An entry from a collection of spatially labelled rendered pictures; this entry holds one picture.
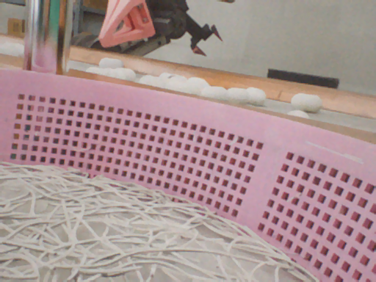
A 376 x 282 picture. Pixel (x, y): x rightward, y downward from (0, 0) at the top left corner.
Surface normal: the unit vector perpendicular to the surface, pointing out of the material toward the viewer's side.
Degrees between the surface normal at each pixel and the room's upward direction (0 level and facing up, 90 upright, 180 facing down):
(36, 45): 90
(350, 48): 90
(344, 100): 45
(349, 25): 90
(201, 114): 75
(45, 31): 90
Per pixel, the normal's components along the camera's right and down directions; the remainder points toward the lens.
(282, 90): -0.29, -0.62
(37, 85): 0.15, -0.04
